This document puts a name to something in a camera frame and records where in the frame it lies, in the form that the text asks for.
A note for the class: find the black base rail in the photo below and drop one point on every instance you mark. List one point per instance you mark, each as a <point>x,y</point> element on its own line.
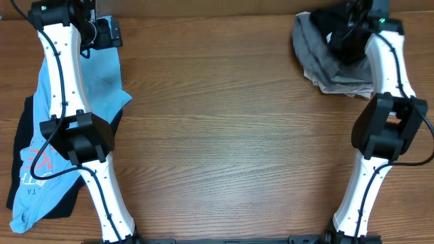
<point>293,239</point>

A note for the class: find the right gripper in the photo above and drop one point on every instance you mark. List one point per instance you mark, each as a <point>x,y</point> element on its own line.
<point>336,38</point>

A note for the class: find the grey folded trousers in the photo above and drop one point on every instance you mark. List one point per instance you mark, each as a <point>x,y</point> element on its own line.
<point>315,56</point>

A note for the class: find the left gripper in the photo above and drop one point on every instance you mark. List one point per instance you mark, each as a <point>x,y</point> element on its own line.
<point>106,41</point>

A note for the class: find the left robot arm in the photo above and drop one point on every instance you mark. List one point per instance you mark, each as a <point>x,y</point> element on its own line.
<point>68,30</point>

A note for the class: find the black shirt under pile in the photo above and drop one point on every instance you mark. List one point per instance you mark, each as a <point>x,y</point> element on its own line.
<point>22,140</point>

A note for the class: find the black t-shirt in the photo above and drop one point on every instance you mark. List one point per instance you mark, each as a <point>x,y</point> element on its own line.
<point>328,24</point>

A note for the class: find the light blue t-shirt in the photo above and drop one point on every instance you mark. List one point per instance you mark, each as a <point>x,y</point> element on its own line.
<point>45,175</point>

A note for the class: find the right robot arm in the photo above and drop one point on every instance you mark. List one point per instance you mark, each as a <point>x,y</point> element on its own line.
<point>387,126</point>

